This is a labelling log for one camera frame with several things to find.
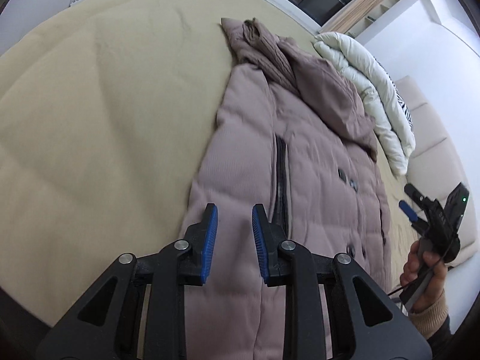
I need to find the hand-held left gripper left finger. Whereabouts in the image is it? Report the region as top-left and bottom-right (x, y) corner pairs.
(35, 202), (219, 360)

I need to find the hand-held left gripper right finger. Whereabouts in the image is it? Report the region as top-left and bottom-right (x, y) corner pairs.
(251, 203), (432, 360)

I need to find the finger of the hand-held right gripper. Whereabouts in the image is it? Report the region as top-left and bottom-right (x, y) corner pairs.
(398, 200), (426, 233)
(404, 183), (430, 209)

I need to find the mauve hooded puffer coat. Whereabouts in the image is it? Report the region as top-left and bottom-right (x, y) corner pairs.
(187, 17), (393, 360)

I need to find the person's right forearm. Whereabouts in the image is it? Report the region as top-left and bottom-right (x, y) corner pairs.
(408, 290), (455, 346)

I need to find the person's right hand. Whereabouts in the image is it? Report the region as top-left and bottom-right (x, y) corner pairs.
(399, 240), (448, 313)

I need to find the cream padded headboard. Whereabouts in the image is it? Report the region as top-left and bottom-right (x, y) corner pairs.
(394, 75), (478, 269)

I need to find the zebra print pillow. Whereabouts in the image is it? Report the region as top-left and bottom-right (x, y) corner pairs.
(375, 58), (416, 141)

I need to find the white folded duvet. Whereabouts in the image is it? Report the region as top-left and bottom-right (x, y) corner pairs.
(312, 32), (417, 176)

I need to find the bed with beige sheet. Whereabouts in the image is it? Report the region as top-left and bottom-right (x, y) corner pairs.
(0, 0), (432, 327)

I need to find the beige curtain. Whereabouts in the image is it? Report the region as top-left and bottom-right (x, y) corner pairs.
(330, 0), (392, 34)

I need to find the white wall shelf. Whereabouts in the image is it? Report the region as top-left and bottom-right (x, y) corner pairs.
(352, 0), (399, 38)

